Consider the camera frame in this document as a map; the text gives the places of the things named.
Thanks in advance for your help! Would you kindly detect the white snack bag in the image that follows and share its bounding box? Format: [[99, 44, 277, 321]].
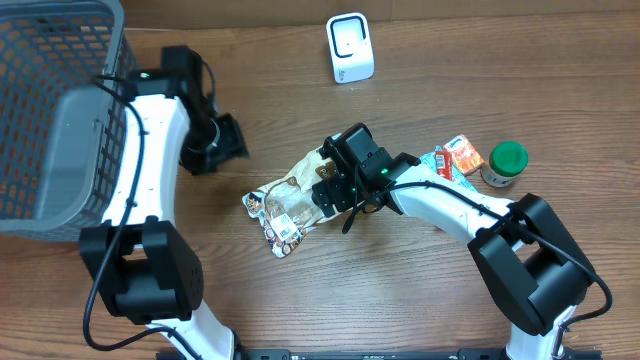
[[242, 148, 336, 258]]

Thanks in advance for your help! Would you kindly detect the green lid jar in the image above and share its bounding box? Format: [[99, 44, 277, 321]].
[[481, 141, 529, 188]]

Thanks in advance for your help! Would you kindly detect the white barcode scanner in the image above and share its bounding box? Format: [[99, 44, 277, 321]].
[[326, 12, 375, 84]]

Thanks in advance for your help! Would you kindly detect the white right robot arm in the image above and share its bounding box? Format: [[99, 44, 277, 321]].
[[312, 123, 596, 359]]

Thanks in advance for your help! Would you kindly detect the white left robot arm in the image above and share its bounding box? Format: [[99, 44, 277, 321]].
[[79, 45, 249, 359]]

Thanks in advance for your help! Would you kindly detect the orange tissue pack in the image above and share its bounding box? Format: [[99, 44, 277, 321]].
[[443, 134, 485, 175]]

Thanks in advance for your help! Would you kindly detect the teal wet wipes pack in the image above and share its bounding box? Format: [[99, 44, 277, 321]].
[[420, 151, 476, 191]]

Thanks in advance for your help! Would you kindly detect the grey plastic basket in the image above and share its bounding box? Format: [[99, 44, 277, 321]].
[[1, 0, 136, 242]]

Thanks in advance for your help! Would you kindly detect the red candy bar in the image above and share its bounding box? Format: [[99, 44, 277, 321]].
[[434, 148, 453, 181]]

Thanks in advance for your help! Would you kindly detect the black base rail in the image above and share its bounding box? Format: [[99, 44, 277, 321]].
[[154, 347, 604, 360]]

